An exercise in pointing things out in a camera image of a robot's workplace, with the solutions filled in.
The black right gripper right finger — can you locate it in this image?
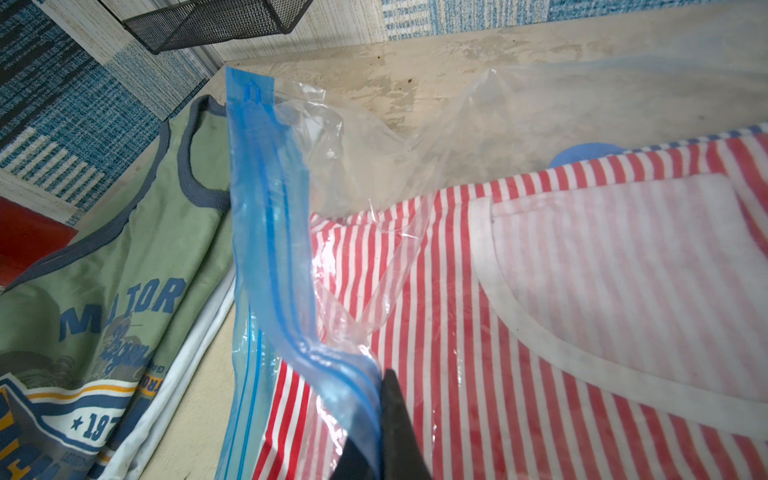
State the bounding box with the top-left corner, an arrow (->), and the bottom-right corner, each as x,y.
380,369 -> 432,479

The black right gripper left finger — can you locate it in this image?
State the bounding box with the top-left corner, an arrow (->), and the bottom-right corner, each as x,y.
329,440 -> 375,480

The white tank top navy trim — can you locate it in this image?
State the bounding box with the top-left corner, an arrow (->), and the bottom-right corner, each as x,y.
89,266 -> 235,479

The red white striped tank top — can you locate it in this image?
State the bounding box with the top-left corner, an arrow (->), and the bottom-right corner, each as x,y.
251,122 -> 768,480

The clear vacuum bag blue zip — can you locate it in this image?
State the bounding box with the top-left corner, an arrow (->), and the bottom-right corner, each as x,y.
227,52 -> 767,479

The green patterned garment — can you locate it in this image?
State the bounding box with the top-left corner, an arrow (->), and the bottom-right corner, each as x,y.
1,96 -> 233,479

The red cup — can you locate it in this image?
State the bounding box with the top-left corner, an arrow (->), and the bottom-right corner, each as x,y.
0,197 -> 77,288

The black mesh shelf rack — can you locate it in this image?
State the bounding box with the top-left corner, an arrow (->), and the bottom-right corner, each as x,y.
121,0 -> 312,54

